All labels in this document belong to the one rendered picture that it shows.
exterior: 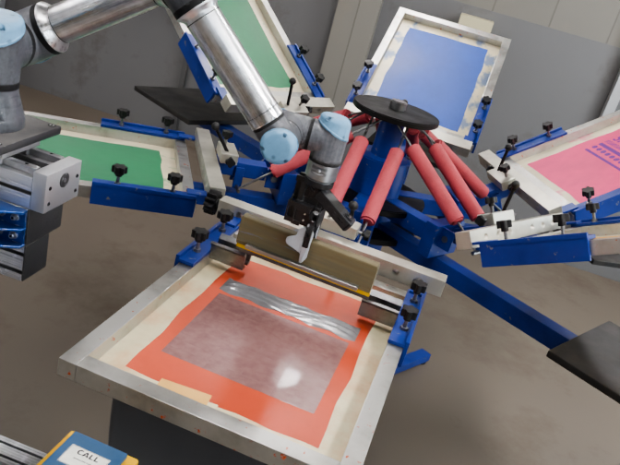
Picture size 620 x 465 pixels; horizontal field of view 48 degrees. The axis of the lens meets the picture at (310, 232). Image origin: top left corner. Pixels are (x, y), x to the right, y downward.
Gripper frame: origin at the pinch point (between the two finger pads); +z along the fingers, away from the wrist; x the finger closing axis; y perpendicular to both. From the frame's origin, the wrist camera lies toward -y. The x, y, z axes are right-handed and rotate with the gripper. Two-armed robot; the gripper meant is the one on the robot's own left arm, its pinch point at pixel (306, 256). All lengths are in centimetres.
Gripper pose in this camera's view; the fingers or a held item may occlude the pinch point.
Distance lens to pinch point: 168.8
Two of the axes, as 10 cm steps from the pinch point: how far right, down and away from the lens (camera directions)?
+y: -9.2, -3.4, 1.7
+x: -2.8, 3.2, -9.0
